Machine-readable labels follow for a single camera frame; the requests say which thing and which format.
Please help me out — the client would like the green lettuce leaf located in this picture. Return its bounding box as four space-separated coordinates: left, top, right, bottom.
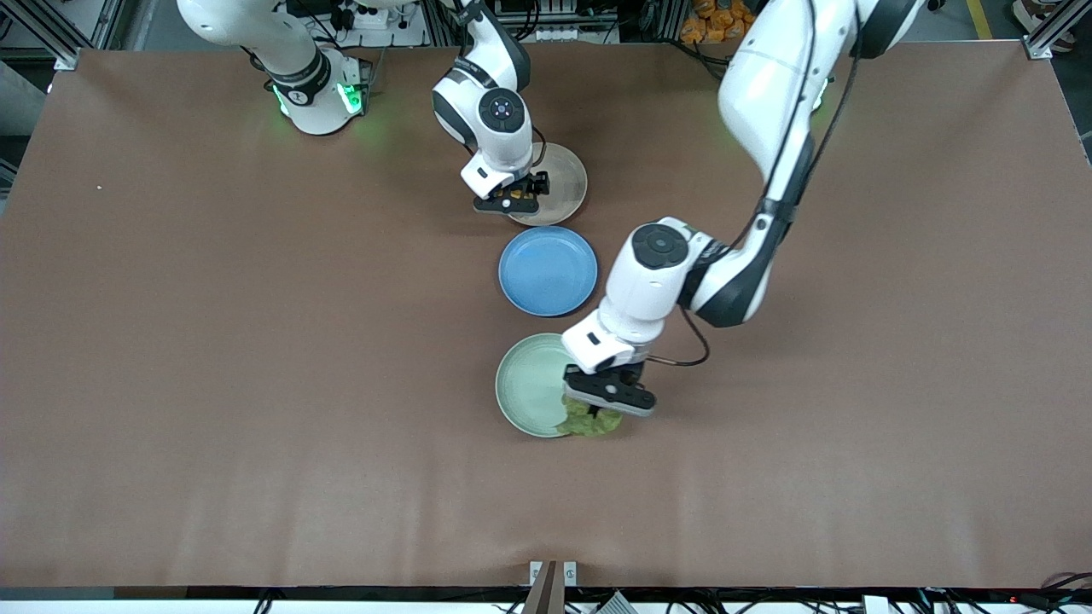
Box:
556 397 625 437

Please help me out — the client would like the beige round plate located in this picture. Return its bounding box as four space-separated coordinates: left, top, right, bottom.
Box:
508 142 589 227

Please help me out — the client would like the pale green round plate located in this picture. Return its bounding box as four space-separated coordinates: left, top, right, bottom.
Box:
495 333 590 439

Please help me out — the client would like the blue round plate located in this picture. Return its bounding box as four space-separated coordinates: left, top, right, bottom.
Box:
498 226 599 318

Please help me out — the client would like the white power strip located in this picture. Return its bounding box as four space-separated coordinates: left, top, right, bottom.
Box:
351 3 412 32
536 26 617 43

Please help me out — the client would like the pile of orange items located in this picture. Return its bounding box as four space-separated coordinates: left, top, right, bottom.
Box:
681 0 762 45

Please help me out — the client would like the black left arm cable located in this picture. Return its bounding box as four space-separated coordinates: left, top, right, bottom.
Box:
644 0 863 368

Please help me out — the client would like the metal table edge bracket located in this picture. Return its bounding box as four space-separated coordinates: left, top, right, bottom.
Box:
522 559 579 614

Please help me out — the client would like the aluminium frame post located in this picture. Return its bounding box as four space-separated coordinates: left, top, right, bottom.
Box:
1022 0 1092 61
0 0 83 71

